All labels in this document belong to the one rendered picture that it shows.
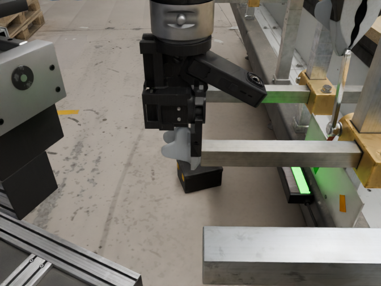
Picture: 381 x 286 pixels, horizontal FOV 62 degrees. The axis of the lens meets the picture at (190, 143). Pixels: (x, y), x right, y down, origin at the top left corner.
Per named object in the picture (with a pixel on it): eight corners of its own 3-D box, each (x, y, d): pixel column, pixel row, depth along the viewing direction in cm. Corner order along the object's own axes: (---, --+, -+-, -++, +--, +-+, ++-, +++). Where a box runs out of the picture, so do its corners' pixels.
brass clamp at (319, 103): (308, 115, 69) (313, 94, 66) (292, 87, 79) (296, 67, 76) (337, 116, 68) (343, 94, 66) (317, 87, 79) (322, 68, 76)
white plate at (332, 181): (342, 245, 53) (361, 203, 47) (300, 150, 74) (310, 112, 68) (345, 245, 53) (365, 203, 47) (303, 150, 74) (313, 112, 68)
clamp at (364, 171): (364, 189, 47) (375, 162, 44) (332, 135, 58) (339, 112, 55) (402, 189, 47) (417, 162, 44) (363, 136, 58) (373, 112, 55)
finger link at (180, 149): (163, 168, 52) (160, 119, 46) (200, 168, 52) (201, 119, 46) (161, 181, 49) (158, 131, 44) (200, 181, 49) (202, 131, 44)
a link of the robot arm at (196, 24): (213, -10, 39) (216, 7, 33) (211, 28, 42) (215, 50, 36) (152, -10, 40) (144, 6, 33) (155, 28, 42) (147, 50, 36)
